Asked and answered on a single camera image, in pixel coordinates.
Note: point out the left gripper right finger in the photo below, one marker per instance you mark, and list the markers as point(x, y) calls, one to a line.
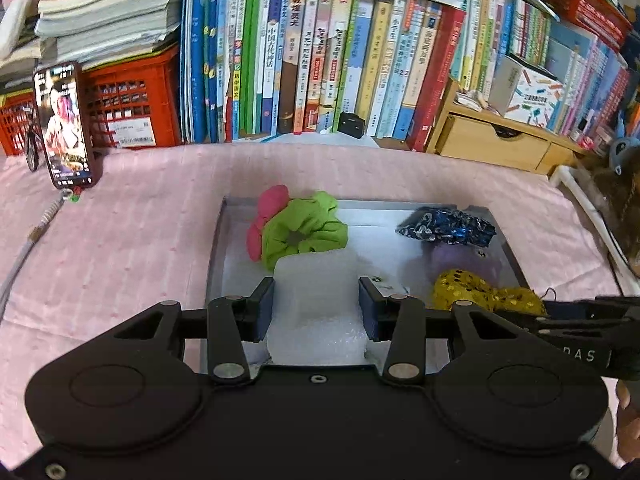
point(395, 327)

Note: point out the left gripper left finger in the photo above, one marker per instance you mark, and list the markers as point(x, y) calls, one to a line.
point(232, 320)

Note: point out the right row of books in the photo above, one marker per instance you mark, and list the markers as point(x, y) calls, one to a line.
point(594, 77)

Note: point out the brown haired doll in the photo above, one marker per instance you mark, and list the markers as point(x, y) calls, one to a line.
point(616, 197)

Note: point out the gold sequin bow pouch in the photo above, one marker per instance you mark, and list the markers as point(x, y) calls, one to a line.
point(460, 285)

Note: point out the white pvc pipe frame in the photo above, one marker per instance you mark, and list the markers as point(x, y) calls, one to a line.
point(566, 176)

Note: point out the grey shallow tray box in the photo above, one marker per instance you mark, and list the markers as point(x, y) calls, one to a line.
point(394, 263)

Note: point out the person's right hand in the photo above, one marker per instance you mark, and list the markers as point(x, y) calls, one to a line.
point(628, 423)

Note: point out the white foam wrap block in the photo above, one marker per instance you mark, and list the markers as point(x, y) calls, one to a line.
point(316, 316)

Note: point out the pink striped tablecloth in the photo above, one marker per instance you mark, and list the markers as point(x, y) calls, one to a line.
point(145, 231)

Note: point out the row of upright books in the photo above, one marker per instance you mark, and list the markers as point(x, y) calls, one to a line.
point(259, 69)

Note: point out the miniature bicycle model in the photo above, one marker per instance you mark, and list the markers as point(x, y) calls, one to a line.
point(31, 150)

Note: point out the blue floral fabric pouch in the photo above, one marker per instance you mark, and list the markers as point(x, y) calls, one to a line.
point(449, 226)

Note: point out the purple fuzzy sock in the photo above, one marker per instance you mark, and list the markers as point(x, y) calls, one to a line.
point(466, 258)

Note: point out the green scrunchie with pink bow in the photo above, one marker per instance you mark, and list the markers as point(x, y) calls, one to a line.
point(286, 226)

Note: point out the red plastic crate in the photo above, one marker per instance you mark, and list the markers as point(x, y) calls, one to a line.
point(134, 103)

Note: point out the stack of horizontal books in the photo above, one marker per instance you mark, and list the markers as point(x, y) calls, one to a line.
point(91, 33)

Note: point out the small black box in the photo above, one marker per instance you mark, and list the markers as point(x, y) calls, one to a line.
point(351, 124)

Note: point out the red basket on books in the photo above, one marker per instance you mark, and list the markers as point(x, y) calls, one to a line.
point(598, 16)

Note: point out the white patterned box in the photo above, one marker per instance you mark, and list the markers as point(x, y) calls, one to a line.
point(523, 94)

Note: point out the wooden drawer organizer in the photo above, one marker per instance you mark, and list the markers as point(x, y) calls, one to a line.
point(462, 133)

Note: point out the smartphone with lit screen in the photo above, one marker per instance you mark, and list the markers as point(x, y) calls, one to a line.
point(64, 127)

